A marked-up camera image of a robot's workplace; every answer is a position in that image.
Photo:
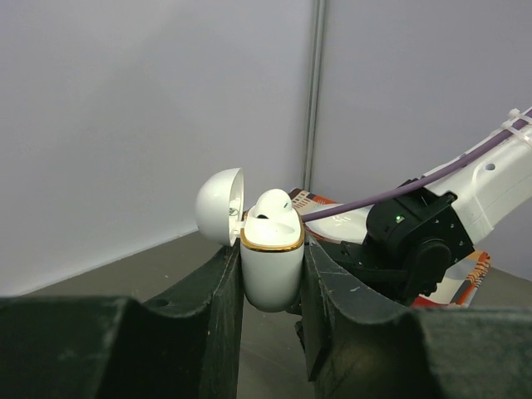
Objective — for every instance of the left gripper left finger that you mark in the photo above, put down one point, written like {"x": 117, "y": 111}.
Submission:
{"x": 183, "y": 343}

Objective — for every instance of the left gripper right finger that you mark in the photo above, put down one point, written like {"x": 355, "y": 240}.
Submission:
{"x": 360, "y": 344}

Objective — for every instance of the white earbud charging case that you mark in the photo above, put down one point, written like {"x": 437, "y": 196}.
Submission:
{"x": 271, "y": 250}

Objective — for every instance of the white earbud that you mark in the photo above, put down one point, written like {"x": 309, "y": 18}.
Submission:
{"x": 272, "y": 204}

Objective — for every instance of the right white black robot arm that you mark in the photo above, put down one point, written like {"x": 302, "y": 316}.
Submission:
{"x": 413, "y": 239}

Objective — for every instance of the white paper plate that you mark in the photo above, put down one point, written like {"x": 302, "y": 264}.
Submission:
{"x": 349, "y": 226}

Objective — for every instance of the patterned orange placemat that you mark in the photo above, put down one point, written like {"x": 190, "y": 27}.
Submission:
{"x": 460, "y": 283}

